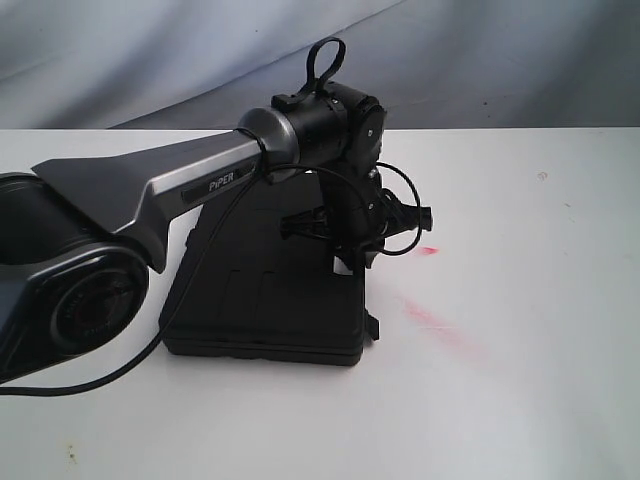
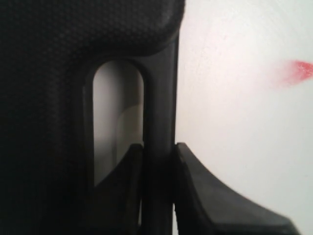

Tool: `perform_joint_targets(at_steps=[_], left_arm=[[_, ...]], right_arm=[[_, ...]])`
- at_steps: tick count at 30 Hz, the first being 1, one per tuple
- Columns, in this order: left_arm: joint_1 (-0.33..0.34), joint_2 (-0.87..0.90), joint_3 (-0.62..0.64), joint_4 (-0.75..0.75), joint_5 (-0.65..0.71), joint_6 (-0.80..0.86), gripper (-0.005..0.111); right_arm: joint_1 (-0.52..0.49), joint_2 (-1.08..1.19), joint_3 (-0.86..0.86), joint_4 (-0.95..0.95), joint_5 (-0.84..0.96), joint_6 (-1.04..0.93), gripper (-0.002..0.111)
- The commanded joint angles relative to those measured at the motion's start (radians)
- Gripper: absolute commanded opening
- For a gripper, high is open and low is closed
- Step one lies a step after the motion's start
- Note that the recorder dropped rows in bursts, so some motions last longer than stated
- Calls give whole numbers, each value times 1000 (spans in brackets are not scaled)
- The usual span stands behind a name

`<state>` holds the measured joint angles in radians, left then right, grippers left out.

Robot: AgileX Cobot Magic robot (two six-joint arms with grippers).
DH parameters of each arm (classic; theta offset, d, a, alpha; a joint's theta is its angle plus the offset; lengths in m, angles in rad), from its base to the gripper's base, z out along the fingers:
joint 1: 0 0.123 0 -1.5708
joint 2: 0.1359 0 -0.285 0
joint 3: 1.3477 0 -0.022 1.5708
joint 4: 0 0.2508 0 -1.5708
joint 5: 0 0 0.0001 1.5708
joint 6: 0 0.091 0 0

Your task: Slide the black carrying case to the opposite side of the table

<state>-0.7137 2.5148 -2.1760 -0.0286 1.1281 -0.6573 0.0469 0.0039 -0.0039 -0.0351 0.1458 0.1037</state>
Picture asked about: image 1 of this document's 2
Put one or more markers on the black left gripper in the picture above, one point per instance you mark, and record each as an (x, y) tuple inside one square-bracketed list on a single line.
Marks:
[(355, 211)]

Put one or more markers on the black plastic tool case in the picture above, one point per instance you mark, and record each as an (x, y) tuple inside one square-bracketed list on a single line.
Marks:
[(244, 291)]

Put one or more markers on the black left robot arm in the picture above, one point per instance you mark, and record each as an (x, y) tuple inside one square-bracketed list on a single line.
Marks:
[(80, 237)]

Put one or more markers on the grey backdrop cloth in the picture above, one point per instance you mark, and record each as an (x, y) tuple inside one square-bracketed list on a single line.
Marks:
[(432, 64)]

